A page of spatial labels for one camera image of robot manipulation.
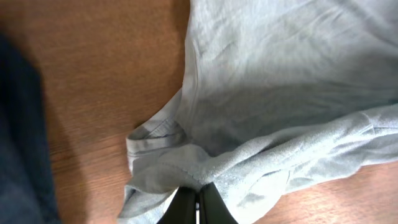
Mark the light blue t-shirt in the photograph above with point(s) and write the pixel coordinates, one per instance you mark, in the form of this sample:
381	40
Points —
277	96

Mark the folded dark navy garment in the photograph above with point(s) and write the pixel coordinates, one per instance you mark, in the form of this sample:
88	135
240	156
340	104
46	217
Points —
27	188

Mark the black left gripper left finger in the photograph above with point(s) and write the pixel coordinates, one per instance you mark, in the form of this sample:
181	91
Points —
182	209

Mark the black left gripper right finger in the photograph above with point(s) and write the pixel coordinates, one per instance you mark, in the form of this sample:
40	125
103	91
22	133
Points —
212	209

